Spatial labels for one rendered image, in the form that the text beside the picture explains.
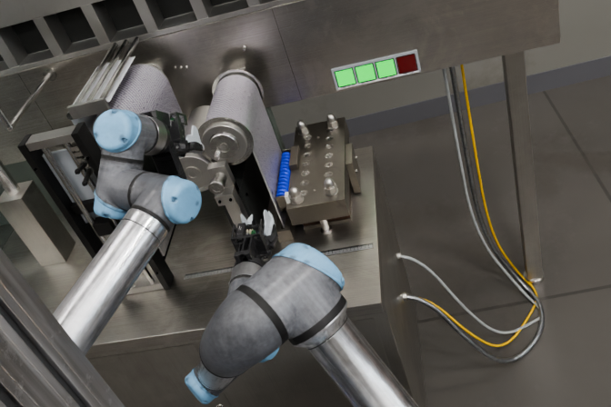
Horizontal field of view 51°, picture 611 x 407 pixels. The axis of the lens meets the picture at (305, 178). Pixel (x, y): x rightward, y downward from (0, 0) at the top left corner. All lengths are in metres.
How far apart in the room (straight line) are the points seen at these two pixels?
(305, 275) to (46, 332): 0.58
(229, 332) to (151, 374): 0.94
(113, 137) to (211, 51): 0.79
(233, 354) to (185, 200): 0.26
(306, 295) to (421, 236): 2.02
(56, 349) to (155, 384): 1.46
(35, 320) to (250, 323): 0.54
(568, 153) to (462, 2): 1.70
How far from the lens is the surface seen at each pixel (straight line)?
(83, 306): 1.02
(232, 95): 1.71
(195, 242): 1.94
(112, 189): 1.15
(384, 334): 1.70
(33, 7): 1.99
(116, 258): 1.03
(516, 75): 2.13
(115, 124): 1.14
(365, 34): 1.82
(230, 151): 1.62
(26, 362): 0.49
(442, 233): 3.00
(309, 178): 1.77
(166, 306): 1.80
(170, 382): 1.95
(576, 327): 2.62
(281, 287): 1.01
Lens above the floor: 2.06
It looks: 35 degrees down
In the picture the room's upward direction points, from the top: 20 degrees counter-clockwise
